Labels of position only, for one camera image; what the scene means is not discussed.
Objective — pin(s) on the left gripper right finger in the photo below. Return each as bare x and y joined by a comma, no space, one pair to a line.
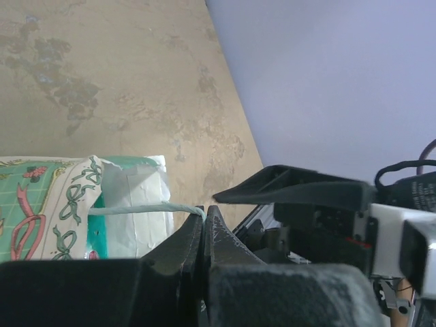
242,290

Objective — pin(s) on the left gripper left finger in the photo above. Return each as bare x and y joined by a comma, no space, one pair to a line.
163,288

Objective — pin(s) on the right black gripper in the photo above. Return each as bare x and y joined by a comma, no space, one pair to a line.
312,225

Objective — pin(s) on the green floral paper bag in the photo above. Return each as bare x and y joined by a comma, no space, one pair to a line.
45,203

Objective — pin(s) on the teal Fox's candy bag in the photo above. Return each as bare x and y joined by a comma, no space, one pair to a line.
96,247

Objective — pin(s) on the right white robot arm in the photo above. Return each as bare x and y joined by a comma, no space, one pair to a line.
404,185

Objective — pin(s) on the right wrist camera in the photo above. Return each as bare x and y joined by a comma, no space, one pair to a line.
405,246

